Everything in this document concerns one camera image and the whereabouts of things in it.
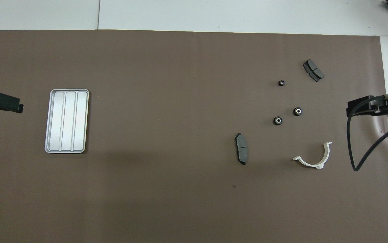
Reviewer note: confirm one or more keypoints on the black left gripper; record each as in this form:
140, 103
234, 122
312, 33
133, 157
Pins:
2, 101

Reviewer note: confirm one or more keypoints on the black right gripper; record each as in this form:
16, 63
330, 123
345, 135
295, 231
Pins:
370, 111

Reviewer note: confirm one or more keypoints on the black bearing gear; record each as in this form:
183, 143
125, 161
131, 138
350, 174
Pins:
277, 120
281, 83
297, 111

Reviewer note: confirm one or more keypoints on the silver metal tray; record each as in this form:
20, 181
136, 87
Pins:
66, 121

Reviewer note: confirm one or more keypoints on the white curved plastic clamp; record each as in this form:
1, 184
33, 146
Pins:
327, 152

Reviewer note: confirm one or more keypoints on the dark grey brake pad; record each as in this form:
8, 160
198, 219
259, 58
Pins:
242, 148
313, 71

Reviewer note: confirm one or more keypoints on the brown table mat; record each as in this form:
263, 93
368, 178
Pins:
180, 84

